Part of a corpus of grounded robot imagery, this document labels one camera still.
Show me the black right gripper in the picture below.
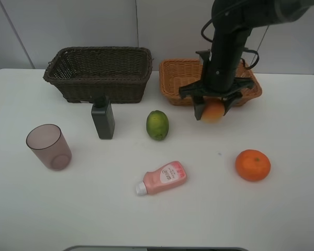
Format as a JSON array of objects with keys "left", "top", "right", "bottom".
[{"left": 179, "top": 76, "right": 255, "bottom": 121}]

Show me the red yellow peach fruit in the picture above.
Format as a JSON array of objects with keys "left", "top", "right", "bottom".
[{"left": 201, "top": 99, "right": 225, "bottom": 123}]

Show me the green lime fruit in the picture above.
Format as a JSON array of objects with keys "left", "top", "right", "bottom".
[{"left": 146, "top": 110, "right": 169, "bottom": 141}]

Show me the orange mandarin fruit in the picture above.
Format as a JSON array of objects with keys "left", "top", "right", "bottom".
[{"left": 235, "top": 150, "right": 271, "bottom": 182}]

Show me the pink lotion bottle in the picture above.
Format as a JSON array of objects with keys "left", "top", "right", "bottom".
[{"left": 136, "top": 161, "right": 187, "bottom": 196}]

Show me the dark green square bottle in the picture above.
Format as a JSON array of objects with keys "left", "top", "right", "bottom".
[{"left": 91, "top": 95, "right": 115, "bottom": 140}]

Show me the translucent pink plastic cup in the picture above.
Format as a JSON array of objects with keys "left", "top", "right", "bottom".
[{"left": 26, "top": 124, "right": 72, "bottom": 170}]

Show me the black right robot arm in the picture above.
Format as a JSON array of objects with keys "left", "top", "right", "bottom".
[{"left": 179, "top": 0, "right": 314, "bottom": 120}]

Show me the orange wicker basket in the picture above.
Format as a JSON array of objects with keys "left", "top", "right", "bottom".
[{"left": 159, "top": 59, "right": 262, "bottom": 107}]

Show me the dark brown wicker basket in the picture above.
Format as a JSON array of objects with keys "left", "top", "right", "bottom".
[{"left": 43, "top": 47, "right": 152, "bottom": 104}]

